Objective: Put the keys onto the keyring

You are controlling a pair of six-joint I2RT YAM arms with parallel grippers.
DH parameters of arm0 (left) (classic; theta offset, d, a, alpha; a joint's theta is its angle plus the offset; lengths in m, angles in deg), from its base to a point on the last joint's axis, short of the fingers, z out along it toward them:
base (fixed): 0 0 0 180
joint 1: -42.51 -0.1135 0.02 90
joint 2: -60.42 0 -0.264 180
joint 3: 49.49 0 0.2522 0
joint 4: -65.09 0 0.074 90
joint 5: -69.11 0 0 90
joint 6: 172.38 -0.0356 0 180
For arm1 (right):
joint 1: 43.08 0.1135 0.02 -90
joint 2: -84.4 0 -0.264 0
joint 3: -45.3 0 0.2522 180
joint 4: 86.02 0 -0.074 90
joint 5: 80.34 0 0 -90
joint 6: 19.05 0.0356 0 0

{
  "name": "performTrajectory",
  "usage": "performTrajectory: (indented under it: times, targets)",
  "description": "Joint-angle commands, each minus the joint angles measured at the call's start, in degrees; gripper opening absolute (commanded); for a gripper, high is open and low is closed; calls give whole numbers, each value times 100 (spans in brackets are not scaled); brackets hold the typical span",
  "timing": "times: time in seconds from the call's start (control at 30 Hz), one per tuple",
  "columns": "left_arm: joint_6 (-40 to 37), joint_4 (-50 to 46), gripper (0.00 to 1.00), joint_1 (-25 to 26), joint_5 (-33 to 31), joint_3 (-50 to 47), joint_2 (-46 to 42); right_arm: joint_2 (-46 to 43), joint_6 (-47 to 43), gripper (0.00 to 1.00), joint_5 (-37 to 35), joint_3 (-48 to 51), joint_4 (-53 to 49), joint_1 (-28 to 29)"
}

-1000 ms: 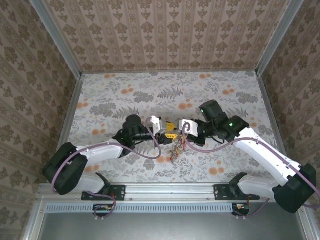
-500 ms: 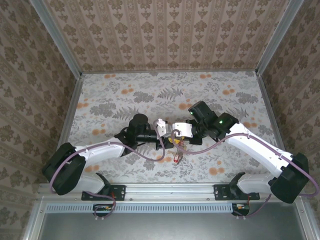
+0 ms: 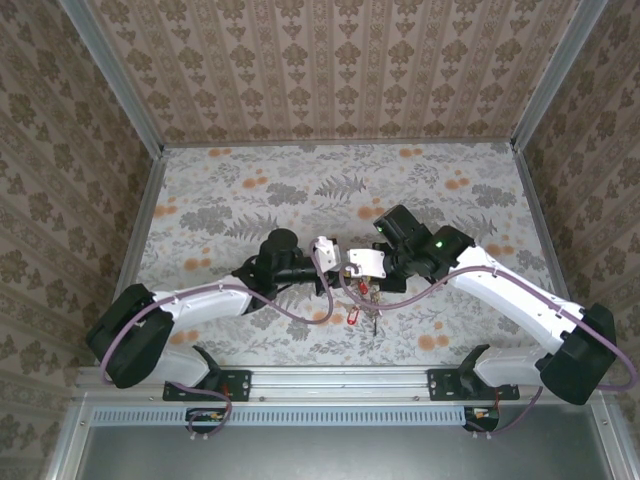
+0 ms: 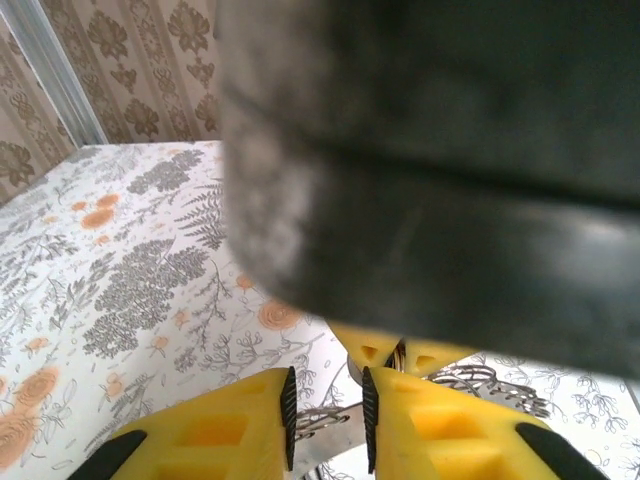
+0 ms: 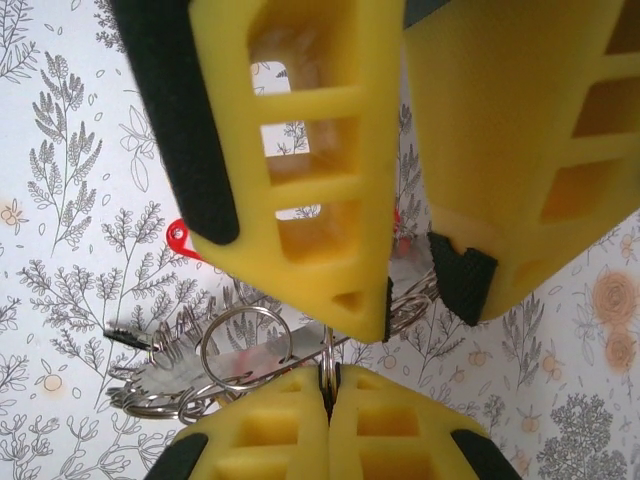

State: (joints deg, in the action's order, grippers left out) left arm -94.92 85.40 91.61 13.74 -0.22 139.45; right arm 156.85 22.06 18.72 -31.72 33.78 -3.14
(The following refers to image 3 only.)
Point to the floral patterned table cover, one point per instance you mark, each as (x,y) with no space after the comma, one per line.
(300,200)

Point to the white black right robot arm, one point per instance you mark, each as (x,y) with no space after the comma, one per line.
(505,300)

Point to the black wiring connector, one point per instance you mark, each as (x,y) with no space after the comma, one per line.
(487,422)
(200,421)

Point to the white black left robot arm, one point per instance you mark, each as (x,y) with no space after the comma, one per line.
(210,305)

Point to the aluminium table side rail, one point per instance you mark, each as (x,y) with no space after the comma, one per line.
(537,210)
(145,220)

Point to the red key tag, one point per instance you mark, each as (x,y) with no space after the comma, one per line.
(352,316)
(361,288)

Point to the aluminium corner post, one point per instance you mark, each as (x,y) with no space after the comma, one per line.
(110,75)
(557,75)

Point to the metal keyring with keys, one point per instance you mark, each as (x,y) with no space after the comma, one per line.
(374,300)

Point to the thin aluminium table rail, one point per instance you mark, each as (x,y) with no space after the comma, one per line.
(340,143)

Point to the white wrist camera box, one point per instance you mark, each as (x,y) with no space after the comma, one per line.
(327,255)
(370,262)

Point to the grey metal sheet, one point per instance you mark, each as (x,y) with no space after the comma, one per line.
(340,455)

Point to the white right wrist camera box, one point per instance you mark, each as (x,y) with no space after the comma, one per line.
(370,262)

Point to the aluminium mounting rail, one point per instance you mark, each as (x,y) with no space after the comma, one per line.
(340,382)

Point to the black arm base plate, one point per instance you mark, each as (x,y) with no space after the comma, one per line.
(440,385)
(240,385)

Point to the aluminium frame bar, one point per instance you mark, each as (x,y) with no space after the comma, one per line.
(62,460)
(617,450)

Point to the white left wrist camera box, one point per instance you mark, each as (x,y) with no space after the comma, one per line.
(327,255)

